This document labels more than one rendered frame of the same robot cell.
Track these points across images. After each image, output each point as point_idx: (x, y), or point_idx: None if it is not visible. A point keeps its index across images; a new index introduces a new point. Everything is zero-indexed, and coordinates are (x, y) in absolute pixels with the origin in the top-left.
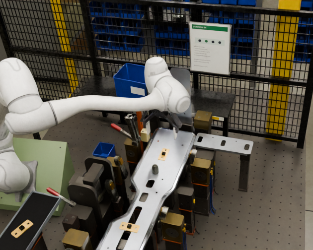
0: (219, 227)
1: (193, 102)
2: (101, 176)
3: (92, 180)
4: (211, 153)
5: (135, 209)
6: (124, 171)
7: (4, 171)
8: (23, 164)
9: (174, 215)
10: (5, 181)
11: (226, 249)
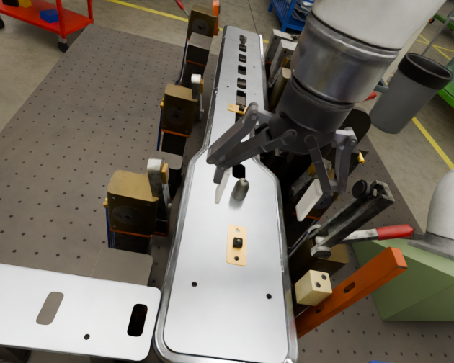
0: (100, 235)
1: None
2: None
3: None
4: (101, 274)
5: None
6: (296, 186)
7: None
8: None
9: (180, 96)
10: (447, 173)
11: (93, 199)
